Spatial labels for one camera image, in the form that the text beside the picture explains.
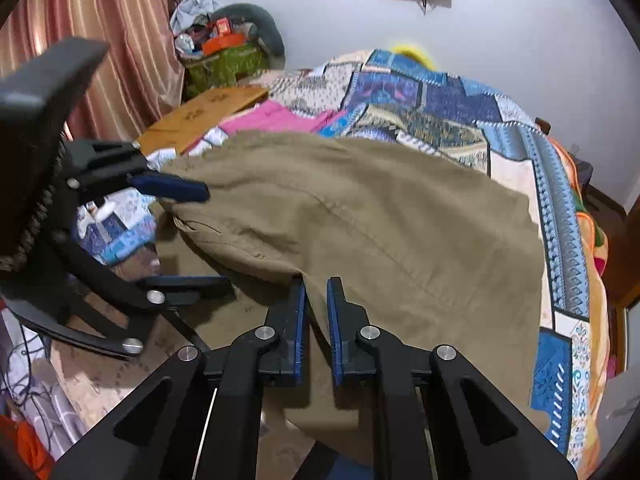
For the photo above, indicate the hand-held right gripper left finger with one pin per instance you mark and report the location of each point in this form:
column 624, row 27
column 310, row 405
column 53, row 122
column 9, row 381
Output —
column 299, row 332

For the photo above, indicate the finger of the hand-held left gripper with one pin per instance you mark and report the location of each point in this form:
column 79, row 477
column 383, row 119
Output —
column 172, row 189
column 192, row 291

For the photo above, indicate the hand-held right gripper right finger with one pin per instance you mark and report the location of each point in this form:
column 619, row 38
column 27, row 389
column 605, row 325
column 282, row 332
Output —
column 334, row 332

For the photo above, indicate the khaki pants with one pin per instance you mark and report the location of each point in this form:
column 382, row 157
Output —
column 380, row 240

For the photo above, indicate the brown cardboard box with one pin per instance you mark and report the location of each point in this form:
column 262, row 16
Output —
column 200, row 112

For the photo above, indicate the pink cloth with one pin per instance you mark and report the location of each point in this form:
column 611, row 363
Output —
column 270, row 117

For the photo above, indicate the striped pink curtain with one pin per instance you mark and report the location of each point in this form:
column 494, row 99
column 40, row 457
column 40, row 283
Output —
column 105, row 7

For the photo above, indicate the green patterned bag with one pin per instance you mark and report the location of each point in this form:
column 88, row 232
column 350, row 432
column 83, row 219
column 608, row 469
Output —
column 225, row 67

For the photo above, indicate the pile of mixed clothes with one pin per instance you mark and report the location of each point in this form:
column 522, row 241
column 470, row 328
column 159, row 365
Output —
column 197, row 20

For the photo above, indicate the white patterned cloth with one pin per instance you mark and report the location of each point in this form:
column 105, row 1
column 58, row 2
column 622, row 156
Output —
column 55, row 410

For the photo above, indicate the grey cushion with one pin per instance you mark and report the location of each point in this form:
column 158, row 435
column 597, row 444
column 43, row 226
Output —
column 268, row 30

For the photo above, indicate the orange cloth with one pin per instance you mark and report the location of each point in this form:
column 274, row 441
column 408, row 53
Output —
column 27, row 442

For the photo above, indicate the patchwork printed blanket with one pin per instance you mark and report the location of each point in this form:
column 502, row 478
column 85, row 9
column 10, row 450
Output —
column 425, row 102

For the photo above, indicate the orange blanket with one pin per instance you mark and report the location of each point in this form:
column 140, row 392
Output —
column 592, row 240

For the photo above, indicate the yellow object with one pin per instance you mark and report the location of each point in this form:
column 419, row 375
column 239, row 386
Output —
column 411, row 52

